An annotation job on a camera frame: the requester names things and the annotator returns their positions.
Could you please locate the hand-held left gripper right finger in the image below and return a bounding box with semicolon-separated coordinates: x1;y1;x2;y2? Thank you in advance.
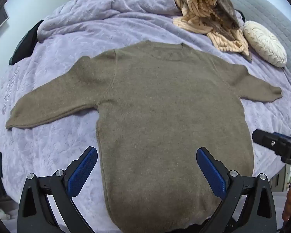
196;147;277;233

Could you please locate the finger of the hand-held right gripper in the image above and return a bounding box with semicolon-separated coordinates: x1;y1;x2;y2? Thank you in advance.
252;129;285;155
272;131;291;143

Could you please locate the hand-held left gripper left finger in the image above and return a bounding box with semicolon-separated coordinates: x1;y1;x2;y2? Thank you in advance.
16;146;99;233

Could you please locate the olive brown knit sweater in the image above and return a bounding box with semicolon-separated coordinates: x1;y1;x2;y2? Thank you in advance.
5;41;283;232

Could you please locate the person's right hand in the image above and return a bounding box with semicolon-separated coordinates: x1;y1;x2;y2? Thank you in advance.
282;183;291;222

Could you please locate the beige bedside furniture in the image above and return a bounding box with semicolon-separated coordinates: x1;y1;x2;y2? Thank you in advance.
269;164;291;193

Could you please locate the round white pleated cushion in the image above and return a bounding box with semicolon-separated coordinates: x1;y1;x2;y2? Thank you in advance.
242;21;288;68

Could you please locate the lavender embossed fleece blanket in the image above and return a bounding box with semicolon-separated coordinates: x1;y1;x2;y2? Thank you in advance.
0;0;291;233

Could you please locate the grey quilted headboard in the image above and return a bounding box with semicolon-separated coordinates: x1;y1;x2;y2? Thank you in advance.
230;0;291;78

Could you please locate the cream striped fleece blanket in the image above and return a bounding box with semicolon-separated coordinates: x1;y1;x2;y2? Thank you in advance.
109;0;253;63

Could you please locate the black object beside bed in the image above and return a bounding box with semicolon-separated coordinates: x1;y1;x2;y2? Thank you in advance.
8;20;44;66

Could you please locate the grey brown cable knit blanket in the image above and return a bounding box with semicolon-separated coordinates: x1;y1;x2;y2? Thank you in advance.
160;0;244;42

